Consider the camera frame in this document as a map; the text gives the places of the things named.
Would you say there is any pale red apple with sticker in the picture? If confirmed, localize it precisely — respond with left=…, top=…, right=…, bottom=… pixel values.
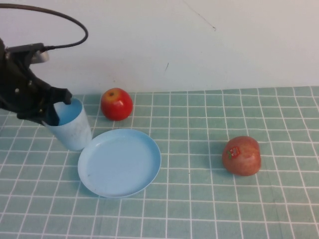
left=222, top=135, right=262, bottom=177

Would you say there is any shiny red yellow-topped apple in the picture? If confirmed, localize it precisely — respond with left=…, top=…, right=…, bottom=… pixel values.
left=100, top=88, right=134, bottom=121

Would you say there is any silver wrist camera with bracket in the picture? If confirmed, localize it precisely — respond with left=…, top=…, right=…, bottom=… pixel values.
left=5, top=43, right=50, bottom=64

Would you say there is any black camera cable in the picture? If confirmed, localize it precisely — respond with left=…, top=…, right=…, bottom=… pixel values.
left=0, top=5, right=89, bottom=49

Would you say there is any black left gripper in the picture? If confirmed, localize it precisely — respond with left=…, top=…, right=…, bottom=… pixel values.
left=0, top=38, right=73, bottom=126

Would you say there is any light blue round plate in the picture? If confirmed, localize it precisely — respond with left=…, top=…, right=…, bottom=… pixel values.
left=77, top=128, right=162, bottom=199

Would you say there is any light blue plastic cup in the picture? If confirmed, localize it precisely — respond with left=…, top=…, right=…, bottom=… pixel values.
left=44, top=97, right=93, bottom=151

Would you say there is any green white-checked tablecloth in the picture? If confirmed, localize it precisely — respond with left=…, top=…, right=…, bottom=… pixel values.
left=0, top=86, right=319, bottom=239

